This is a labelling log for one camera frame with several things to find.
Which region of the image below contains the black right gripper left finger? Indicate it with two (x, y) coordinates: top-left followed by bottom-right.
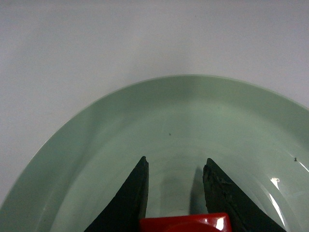
(85, 156), (149, 232)

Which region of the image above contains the light green plate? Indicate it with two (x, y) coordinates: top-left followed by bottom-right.
(0, 75), (309, 232)

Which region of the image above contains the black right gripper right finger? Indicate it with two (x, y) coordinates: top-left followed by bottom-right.
(203, 158), (285, 232)

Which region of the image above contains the red toy block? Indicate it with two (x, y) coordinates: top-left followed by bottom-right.
(139, 213), (232, 232)

